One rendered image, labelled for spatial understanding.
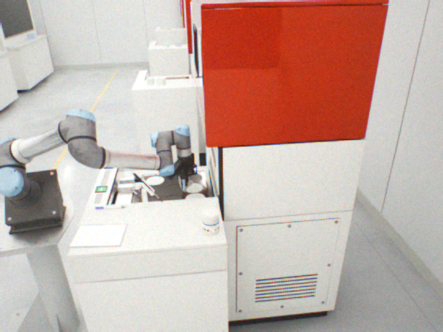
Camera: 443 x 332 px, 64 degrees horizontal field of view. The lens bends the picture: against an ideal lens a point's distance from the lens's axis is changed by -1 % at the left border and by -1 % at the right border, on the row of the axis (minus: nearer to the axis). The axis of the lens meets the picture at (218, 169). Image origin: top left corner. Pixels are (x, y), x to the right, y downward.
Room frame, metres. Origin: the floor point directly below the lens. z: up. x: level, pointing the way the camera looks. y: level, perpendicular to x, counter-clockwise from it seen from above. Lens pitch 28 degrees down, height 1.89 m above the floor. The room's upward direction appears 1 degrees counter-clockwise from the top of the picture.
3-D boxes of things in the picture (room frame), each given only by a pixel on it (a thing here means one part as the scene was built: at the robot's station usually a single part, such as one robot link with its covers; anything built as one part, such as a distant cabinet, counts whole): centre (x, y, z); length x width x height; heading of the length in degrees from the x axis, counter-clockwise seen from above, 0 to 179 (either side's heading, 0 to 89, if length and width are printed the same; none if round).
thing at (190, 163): (1.65, 0.16, 1.05); 0.09 x 0.08 x 0.12; 130
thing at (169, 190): (1.66, 0.24, 0.90); 0.34 x 0.34 x 0.01; 6
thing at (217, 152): (1.88, 0.03, 1.02); 0.82 x 0.03 x 0.40; 6
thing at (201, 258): (1.27, 0.30, 0.89); 0.62 x 0.35 x 0.14; 96
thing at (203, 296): (1.57, 0.33, 0.41); 0.97 x 0.64 x 0.82; 6
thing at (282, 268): (1.91, -0.31, 0.41); 0.82 x 0.71 x 0.82; 6
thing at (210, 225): (1.21, 0.03, 1.01); 0.07 x 0.07 x 0.10
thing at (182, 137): (1.64, 0.17, 1.21); 0.09 x 0.08 x 0.11; 102
